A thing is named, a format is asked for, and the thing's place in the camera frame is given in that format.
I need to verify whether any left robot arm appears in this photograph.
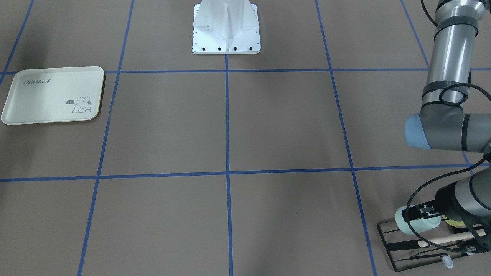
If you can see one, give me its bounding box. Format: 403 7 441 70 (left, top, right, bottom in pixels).
404 0 490 231

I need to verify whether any black camera cable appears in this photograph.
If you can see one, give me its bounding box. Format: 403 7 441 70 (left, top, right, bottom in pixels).
405 83 491 253

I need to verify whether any pale green cup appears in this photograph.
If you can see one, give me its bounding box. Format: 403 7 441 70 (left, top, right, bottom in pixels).
395 206 442 235

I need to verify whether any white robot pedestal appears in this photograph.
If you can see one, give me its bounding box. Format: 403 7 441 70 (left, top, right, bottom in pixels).
192 0 261 55

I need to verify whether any black wire cup rack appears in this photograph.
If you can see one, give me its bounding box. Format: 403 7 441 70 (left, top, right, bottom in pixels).
377 210 490 272

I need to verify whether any yellow cup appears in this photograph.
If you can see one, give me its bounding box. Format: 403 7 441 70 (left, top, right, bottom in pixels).
442 215 465 228

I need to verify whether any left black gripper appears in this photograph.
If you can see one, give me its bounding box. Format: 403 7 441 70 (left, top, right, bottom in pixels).
405 186 463 222

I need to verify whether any cream rabbit tray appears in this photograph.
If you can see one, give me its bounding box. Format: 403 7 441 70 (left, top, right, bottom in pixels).
1 66 105 125

